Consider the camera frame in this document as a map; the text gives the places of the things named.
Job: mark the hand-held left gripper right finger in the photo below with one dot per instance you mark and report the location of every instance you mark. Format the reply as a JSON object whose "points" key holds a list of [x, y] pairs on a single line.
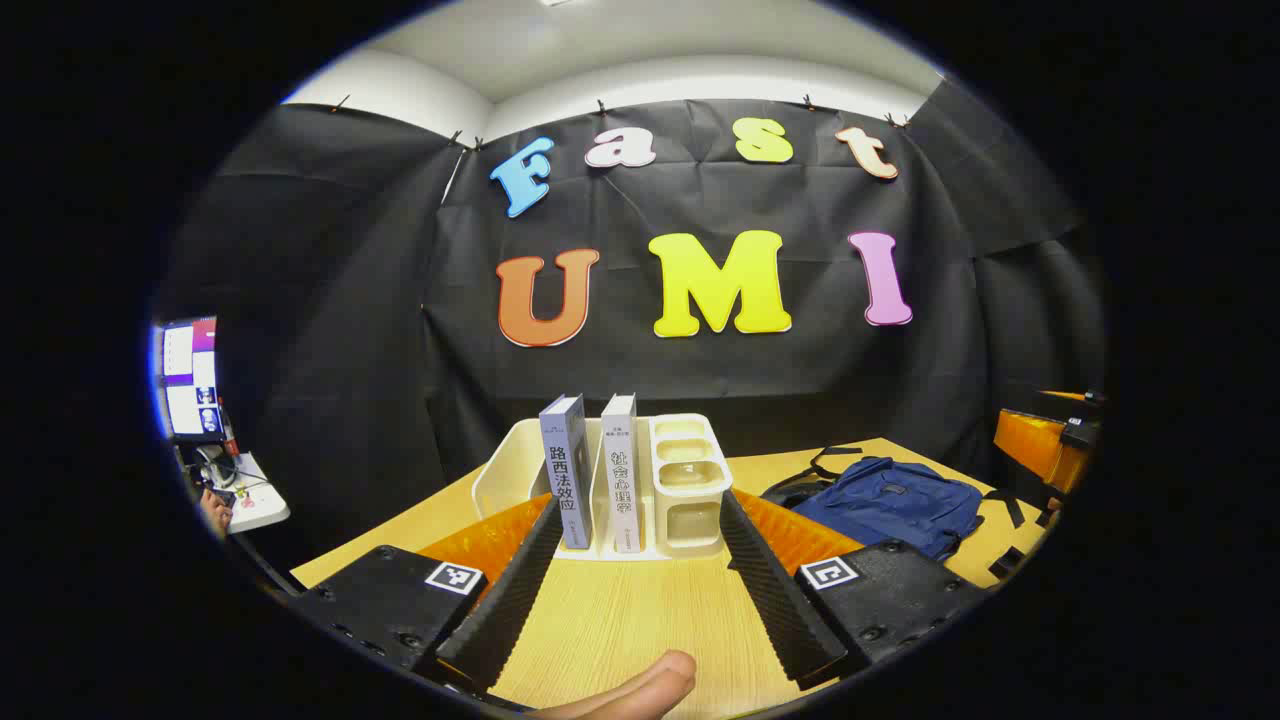
{"points": [[775, 600]]}

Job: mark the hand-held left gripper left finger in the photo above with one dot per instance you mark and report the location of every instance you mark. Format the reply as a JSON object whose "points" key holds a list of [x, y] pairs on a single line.
{"points": [[510, 600]]}

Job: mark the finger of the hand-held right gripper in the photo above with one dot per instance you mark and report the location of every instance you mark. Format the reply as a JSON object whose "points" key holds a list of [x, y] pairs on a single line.
{"points": [[1035, 445]]}

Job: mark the cream plastic bookshelf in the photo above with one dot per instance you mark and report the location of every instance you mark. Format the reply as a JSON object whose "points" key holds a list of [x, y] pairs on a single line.
{"points": [[690, 500]]}

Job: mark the blue-grey book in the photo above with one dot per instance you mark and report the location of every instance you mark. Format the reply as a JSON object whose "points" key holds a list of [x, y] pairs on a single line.
{"points": [[568, 480]]}

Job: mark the blue schoolbag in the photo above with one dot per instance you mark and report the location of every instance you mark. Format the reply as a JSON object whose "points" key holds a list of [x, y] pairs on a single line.
{"points": [[890, 500]]}

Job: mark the white book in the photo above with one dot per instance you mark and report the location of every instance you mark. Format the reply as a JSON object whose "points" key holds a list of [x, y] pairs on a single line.
{"points": [[622, 480]]}

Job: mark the white side table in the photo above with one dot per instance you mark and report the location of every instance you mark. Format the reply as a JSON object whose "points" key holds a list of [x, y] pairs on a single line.
{"points": [[255, 500]]}

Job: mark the black backdrop cloth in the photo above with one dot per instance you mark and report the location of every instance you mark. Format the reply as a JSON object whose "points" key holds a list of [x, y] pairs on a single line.
{"points": [[400, 300]]}

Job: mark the computer monitor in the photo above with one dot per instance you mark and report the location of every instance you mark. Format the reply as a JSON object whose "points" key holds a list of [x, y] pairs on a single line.
{"points": [[190, 380]]}

